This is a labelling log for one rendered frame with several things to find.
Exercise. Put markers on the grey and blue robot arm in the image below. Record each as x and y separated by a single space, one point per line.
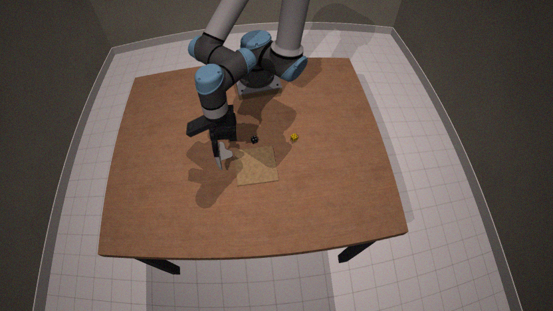
259 58

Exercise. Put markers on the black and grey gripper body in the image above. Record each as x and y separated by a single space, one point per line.
226 127

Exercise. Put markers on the tan square mat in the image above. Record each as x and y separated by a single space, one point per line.
255 165

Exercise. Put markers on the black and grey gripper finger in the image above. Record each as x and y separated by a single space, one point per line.
222 154

